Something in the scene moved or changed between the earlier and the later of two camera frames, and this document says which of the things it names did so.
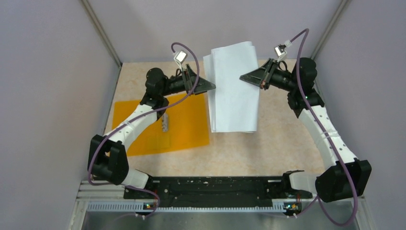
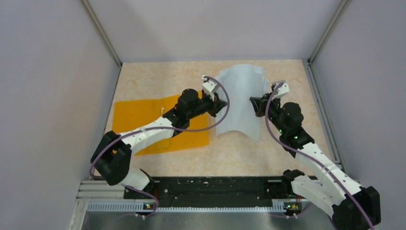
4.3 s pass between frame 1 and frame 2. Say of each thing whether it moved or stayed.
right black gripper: moved
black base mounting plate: stayed
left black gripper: moved
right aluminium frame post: stayed
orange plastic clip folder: stayed
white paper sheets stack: moved
